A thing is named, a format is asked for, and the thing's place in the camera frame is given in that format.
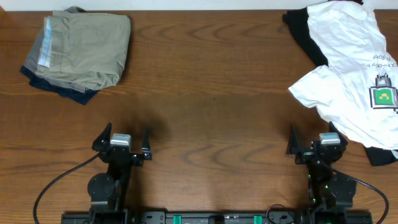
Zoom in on black t-shirt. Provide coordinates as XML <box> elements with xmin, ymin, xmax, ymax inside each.
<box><xmin>282</xmin><ymin>7</ymin><xmax>397</xmax><ymax>166</ymax></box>

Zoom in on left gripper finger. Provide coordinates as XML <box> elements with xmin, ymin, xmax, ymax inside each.
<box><xmin>92</xmin><ymin>123</ymin><xmax>112</xmax><ymax>152</ymax></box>
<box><xmin>141</xmin><ymin>128</ymin><xmax>152</xmax><ymax>160</ymax></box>

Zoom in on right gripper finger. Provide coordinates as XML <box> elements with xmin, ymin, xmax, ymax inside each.
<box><xmin>286</xmin><ymin>124</ymin><xmax>299</xmax><ymax>154</ymax></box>
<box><xmin>328</xmin><ymin>121</ymin><xmax>348</xmax><ymax>146</ymax></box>

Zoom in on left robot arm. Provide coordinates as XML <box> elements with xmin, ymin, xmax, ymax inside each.
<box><xmin>61</xmin><ymin>123</ymin><xmax>152</xmax><ymax>224</ymax></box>

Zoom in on folded khaki trousers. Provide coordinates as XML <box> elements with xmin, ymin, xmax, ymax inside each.
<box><xmin>24</xmin><ymin>7</ymin><xmax>131</xmax><ymax>93</ymax></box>

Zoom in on folded navy garment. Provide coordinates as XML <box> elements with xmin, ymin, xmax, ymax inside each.
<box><xmin>20</xmin><ymin>66</ymin><xmax>98</xmax><ymax>105</ymax></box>

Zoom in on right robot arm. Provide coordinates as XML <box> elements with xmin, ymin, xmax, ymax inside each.
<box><xmin>286</xmin><ymin>123</ymin><xmax>373</xmax><ymax>224</ymax></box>

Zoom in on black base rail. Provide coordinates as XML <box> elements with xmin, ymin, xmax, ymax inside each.
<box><xmin>61</xmin><ymin>210</ymin><xmax>373</xmax><ymax>224</ymax></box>

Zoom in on white printed t-shirt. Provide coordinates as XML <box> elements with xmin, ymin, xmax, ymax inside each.
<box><xmin>289</xmin><ymin>1</ymin><xmax>397</xmax><ymax>150</ymax></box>

